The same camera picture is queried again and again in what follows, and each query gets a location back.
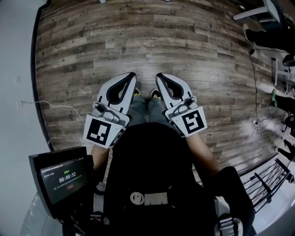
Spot person's right forearm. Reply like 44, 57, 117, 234
186, 133, 221, 177

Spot person's right leg grey jeans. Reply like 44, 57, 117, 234
147, 98, 171, 125

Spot black metal railing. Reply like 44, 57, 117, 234
239, 158, 295, 212

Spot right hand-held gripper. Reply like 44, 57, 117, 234
155, 72, 207, 138

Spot thin white cable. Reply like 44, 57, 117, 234
252, 119, 273, 137

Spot white table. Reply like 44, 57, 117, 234
232, 0, 282, 24

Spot person's left forearm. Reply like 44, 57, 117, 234
91, 145, 113, 173

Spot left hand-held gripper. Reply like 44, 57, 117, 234
83, 72, 138, 149

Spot white harness strap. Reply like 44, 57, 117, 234
92, 182, 110, 225
213, 195, 244, 236

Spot person's left leg grey jeans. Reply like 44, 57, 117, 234
129, 95, 148, 126

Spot person's black clothed torso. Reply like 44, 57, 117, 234
92, 122, 255, 236

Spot grey metal desk frame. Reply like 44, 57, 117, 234
271, 57, 292, 86

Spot black timer monitor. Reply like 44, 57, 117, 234
29, 147, 94, 218

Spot person's leg grey jeans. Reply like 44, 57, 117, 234
147, 98, 171, 125
129, 95, 148, 126

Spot black power cable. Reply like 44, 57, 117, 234
248, 47, 278, 125

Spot white power cable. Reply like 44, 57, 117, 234
20, 100, 86, 125

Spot person's right black yellow shoe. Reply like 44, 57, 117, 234
149, 88, 161, 100

